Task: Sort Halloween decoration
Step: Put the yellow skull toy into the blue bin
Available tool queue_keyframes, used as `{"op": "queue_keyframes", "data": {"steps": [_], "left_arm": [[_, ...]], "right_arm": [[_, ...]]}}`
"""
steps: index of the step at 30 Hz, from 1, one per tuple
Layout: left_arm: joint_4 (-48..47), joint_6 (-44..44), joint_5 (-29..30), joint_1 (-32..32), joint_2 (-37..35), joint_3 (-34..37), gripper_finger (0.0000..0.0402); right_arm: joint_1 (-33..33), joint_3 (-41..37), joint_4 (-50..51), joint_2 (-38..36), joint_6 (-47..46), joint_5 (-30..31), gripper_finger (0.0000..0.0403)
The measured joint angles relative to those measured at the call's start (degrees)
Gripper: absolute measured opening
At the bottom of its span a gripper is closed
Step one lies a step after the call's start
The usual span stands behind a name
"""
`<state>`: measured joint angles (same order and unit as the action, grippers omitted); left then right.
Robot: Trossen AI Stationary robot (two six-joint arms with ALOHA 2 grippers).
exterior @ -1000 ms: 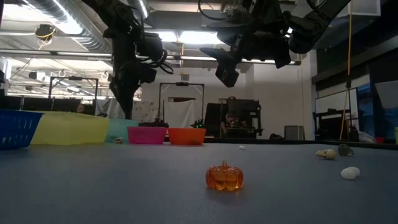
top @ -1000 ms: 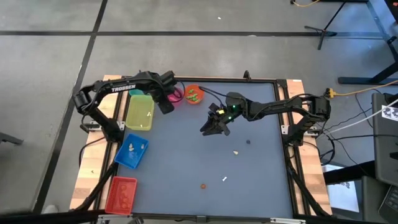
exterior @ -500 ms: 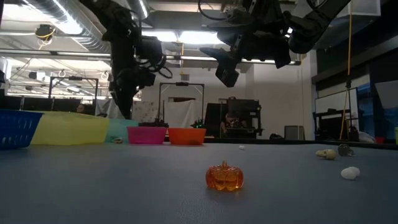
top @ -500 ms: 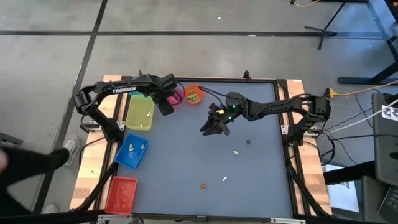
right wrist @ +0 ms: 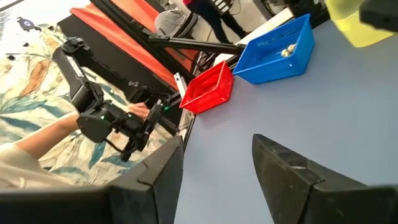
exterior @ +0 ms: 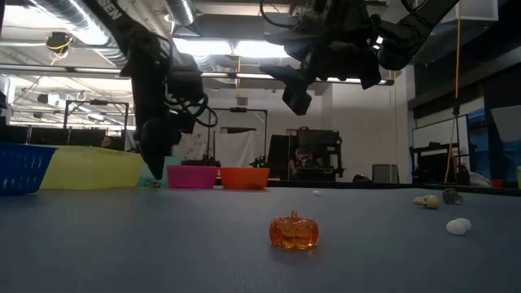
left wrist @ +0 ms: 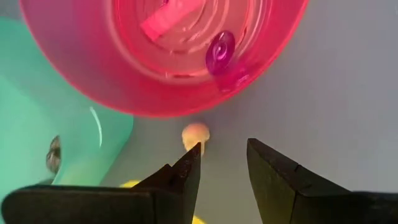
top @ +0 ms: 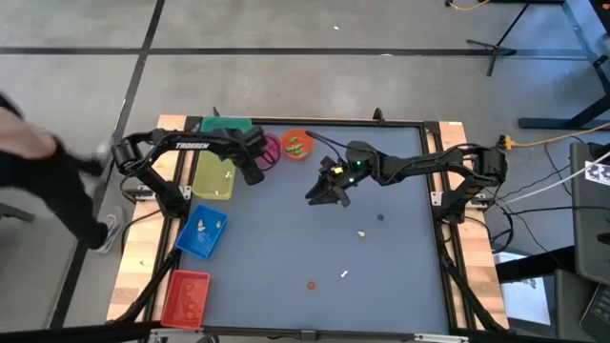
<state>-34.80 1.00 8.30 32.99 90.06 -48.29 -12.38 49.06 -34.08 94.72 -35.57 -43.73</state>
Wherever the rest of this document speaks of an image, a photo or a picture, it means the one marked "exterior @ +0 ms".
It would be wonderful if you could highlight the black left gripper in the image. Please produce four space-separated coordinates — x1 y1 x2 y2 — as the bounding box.
135 116 183 181

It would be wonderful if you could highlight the white square reflector panel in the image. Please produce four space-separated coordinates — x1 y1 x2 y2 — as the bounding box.
490 105 521 143

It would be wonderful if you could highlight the white patterned sheet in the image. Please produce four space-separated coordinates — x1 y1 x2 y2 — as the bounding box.
178 132 209 163

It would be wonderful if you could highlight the white cloth bundle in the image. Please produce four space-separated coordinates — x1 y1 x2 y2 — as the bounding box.
467 170 493 189

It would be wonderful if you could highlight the large silver ventilation duct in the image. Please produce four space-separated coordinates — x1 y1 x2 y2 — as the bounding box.
32 0 192 111

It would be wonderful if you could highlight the black tripod stand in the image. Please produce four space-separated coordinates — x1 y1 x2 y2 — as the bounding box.
450 99 469 185

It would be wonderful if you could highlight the black cart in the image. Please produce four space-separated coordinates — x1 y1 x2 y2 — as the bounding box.
409 142 473 185

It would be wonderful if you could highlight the white board panel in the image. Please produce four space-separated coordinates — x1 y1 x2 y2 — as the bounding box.
411 115 471 150

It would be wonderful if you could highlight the teal plastic bin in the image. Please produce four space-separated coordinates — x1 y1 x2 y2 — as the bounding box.
136 155 183 188

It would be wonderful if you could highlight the gray ribbed box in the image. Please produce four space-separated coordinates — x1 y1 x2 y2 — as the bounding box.
372 164 400 185

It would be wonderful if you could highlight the white ceiling unit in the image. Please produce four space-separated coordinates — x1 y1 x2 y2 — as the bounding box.
447 0 500 24

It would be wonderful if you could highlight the gray hanging curtain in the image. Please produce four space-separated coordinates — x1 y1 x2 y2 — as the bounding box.
123 129 139 152

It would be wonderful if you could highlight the pink plastic bowl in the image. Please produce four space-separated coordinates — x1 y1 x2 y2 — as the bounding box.
166 164 220 190

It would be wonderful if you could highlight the small silver round duct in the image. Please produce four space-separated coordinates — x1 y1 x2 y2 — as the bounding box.
164 0 197 26

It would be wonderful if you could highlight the orange plastic bowl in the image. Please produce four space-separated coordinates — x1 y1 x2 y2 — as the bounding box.
219 166 271 191

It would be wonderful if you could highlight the cream plastic skull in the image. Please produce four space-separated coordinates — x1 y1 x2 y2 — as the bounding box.
413 195 441 210

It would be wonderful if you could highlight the yellow hanging cord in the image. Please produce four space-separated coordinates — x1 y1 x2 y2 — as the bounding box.
444 18 463 184

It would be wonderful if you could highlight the white hanging sheet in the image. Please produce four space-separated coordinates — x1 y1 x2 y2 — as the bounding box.
214 129 266 168

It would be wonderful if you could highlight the yellow plastic bin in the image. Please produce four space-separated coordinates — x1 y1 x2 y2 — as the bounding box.
39 145 144 191

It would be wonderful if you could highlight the long ceiling light bar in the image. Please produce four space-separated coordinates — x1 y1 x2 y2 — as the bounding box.
0 64 395 86

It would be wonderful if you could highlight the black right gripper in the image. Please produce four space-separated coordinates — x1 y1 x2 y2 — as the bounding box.
259 0 383 116

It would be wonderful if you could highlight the orange translucent plastic pumpkin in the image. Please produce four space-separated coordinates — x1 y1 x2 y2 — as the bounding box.
269 210 321 251

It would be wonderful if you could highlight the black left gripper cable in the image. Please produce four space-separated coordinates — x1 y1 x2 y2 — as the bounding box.
170 92 219 129

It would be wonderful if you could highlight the ceiling cable reel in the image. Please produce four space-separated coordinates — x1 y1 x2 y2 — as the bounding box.
44 31 75 55

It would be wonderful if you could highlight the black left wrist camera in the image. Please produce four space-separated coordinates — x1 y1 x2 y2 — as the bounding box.
165 52 205 107

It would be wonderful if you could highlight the blue plastic basket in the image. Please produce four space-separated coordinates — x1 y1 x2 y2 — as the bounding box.
0 142 58 196

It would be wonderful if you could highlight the black equipment rack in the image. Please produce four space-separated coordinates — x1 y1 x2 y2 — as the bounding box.
268 129 345 182

